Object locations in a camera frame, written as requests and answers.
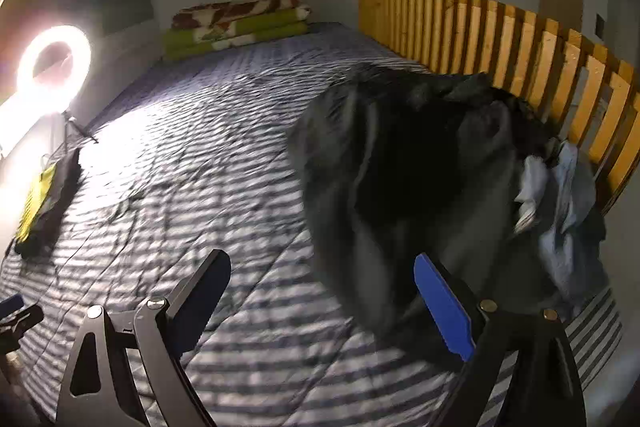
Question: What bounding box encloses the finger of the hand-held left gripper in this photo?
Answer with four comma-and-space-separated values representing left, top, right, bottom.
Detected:
0, 294, 45, 353

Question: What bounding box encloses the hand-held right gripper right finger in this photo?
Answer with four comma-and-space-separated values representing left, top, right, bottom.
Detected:
414, 253, 588, 427

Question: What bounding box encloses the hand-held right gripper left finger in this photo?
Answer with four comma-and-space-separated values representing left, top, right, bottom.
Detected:
55, 249, 232, 427

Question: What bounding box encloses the dark grey garment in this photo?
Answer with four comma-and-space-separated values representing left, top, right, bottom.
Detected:
287, 102, 566, 365

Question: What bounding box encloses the black and yellow garment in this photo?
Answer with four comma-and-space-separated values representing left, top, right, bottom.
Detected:
14, 149, 83, 258

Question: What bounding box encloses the light blue garment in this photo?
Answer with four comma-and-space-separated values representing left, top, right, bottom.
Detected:
512, 139, 608, 303

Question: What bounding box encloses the striped blanket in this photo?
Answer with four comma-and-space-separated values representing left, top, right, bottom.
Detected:
0, 22, 626, 427

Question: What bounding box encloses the green folded blanket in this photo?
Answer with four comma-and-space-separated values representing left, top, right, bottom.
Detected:
164, 11, 310, 62

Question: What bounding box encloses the wooden slat railing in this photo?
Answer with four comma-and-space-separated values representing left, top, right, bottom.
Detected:
357, 0, 640, 215

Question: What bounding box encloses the brown patterned folded blanket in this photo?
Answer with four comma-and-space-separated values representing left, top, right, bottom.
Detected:
171, 0, 312, 30

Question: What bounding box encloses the ring light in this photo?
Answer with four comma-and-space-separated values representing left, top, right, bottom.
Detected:
15, 24, 93, 108

